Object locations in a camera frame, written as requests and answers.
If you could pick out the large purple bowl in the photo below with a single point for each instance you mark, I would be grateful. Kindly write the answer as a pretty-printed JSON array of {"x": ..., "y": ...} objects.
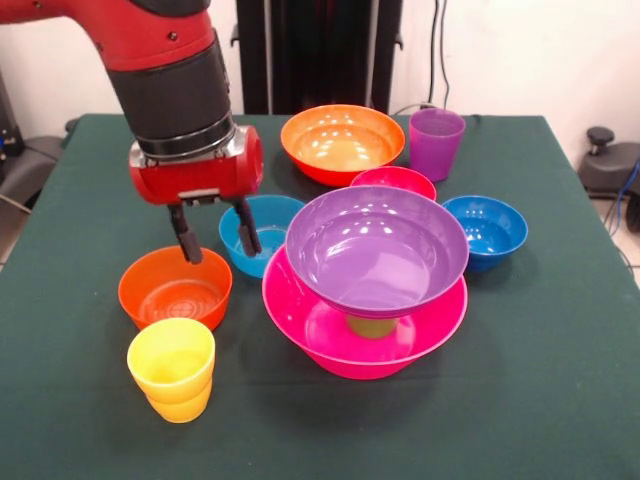
[{"x": 375, "y": 260}]

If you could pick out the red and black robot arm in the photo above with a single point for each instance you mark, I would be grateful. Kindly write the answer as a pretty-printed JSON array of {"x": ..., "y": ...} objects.
[{"x": 165, "y": 65}]

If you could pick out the yellow cup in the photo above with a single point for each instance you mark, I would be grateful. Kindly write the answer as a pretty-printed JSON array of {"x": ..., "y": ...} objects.
[{"x": 170, "y": 370}]

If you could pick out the dark green table cloth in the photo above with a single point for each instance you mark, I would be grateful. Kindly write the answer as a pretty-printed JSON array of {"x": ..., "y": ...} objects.
[{"x": 525, "y": 350}]

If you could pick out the purple cup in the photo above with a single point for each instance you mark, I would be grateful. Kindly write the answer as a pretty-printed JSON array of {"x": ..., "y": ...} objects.
[{"x": 435, "y": 155}]

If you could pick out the green cup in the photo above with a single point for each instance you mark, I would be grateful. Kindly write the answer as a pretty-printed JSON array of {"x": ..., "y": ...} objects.
[{"x": 372, "y": 327}]

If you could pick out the black stand base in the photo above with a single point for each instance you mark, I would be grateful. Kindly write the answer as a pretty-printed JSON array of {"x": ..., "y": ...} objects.
[{"x": 30, "y": 165}]

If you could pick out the large orange bowl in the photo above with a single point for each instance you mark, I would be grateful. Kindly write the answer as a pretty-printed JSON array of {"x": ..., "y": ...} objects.
[{"x": 340, "y": 150}]

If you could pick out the large pink bowl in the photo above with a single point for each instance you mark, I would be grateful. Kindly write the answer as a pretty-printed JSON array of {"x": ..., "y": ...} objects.
[{"x": 290, "y": 310}]

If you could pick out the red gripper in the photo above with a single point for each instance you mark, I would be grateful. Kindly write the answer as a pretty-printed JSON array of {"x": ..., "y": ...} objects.
[{"x": 200, "y": 175}]

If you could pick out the dark blue bowl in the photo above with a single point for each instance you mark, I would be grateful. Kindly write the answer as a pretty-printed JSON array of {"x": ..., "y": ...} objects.
[{"x": 500, "y": 235}]

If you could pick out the small red bowl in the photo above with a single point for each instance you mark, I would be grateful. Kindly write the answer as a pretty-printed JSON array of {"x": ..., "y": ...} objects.
[{"x": 395, "y": 176}]

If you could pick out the small orange-red bowl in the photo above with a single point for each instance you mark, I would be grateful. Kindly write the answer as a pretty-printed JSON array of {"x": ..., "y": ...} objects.
[{"x": 175, "y": 295}]

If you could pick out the light blue bowl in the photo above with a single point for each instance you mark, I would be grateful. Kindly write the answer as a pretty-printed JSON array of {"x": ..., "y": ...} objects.
[{"x": 272, "y": 215}]

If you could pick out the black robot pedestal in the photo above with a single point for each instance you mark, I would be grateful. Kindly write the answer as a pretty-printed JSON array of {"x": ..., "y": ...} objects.
[{"x": 320, "y": 50}]

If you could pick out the black stand with knob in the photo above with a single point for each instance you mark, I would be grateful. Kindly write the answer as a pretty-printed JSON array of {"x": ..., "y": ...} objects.
[{"x": 610, "y": 165}]

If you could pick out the black device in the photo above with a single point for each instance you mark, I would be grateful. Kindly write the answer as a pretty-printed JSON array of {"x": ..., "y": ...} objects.
[{"x": 9, "y": 120}]

